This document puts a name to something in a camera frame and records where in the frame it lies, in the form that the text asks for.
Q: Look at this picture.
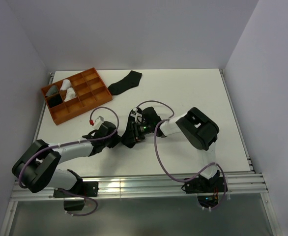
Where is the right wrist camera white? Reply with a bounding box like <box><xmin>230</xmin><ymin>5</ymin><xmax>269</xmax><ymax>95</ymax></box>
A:
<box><xmin>130</xmin><ymin>107</ymin><xmax>143</xmax><ymax>122</ymax></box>

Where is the upper white rolled sock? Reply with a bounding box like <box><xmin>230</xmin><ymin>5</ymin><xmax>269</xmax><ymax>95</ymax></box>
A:
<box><xmin>59</xmin><ymin>79</ymin><xmax>72</xmax><ymax>91</ymax></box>

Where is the black sock with white stripes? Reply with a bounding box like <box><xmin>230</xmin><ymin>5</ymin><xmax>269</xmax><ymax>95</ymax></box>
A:
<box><xmin>47</xmin><ymin>93</ymin><xmax>63</xmax><ymax>108</ymax></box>

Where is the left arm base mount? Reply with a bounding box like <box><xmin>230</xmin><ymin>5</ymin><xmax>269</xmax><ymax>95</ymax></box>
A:
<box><xmin>53</xmin><ymin>181</ymin><xmax>99</xmax><ymax>212</ymax></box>

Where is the lower white rolled sock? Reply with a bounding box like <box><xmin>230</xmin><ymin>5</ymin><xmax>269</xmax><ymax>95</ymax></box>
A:
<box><xmin>64</xmin><ymin>88</ymin><xmax>77</xmax><ymax>102</ymax></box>

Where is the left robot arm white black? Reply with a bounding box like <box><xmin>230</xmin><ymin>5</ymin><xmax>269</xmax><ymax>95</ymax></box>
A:
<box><xmin>12</xmin><ymin>121</ymin><xmax>121</xmax><ymax>196</ymax></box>

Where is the grey rolled sock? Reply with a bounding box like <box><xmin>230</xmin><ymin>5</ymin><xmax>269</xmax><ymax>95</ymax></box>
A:
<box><xmin>45</xmin><ymin>85</ymin><xmax>59</xmax><ymax>97</ymax></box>

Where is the orange compartment tray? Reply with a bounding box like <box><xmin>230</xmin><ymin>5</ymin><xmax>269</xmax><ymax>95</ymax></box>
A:
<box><xmin>41</xmin><ymin>67</ymin><xmax>113</xmax><ymax>125</ymax></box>

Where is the white rolled sock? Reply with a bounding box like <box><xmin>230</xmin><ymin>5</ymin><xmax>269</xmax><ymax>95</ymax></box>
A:
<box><xmin>59</xmin><ymin>79</ymin><xmax>72</xmax><ymax>91</ymax></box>
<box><xmin>64</xmin><ymin>88</ymin><xmax>77</xmax><ymax>102</ymax></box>

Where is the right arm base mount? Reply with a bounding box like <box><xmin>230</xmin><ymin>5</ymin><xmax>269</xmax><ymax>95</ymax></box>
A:
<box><xmin>181</xmin><ymin>176</ymin><xmax>228</xmax><ymax>196</ymax></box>

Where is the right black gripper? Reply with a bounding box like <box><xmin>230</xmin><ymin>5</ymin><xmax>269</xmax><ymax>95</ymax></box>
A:
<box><xmin>123</xmin><ymin>121</ymin><xmax>154</xmax><ymax>145</ymax></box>

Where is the aluminium frame rail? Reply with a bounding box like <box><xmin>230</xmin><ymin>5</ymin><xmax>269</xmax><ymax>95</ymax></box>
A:
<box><xmin>1</xmin><ymin>71</ymin><xmax>282</xmax><ymax>236</ymax></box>

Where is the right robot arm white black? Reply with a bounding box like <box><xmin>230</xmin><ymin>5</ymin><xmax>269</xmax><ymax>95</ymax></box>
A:
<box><xmin>122</xmin><ymin>107</ymin><xmax>220</xmax><ymax>192</ymax></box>

